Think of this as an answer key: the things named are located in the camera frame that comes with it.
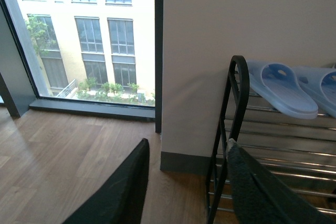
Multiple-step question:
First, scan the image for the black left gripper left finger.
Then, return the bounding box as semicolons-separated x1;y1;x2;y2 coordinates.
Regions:
64;138;150;223

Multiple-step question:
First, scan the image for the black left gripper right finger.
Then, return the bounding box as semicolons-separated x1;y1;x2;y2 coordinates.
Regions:
226;138;333;223

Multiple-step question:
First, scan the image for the light blue slide slipper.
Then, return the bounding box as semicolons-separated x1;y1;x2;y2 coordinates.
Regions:
293;66;335;118

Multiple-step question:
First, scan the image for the black metal shoe rack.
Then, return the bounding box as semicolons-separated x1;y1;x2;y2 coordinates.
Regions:
206;56;335;223

